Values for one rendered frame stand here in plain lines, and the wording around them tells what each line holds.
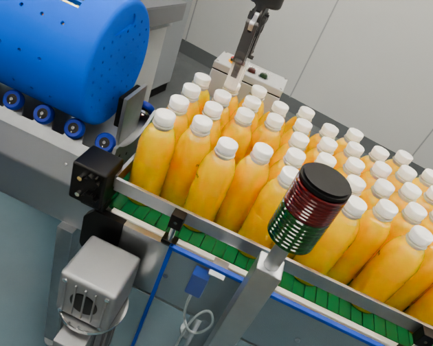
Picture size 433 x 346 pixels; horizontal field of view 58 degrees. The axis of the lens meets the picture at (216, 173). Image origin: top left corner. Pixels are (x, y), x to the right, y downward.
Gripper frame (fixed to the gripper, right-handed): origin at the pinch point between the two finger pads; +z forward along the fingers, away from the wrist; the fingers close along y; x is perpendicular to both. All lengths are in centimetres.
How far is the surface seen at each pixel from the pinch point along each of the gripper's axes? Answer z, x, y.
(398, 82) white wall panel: 47, 94, -241
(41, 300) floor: 113, -39, 9
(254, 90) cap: 2.9, 5.4, -2.0
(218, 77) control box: 7.7, -5.7, -11.3
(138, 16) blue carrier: -6.1, -22.8, 8.5
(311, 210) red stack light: -10, 20, 52
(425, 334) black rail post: 16, 53, 35
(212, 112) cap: 3.1, 0.4, 16.8
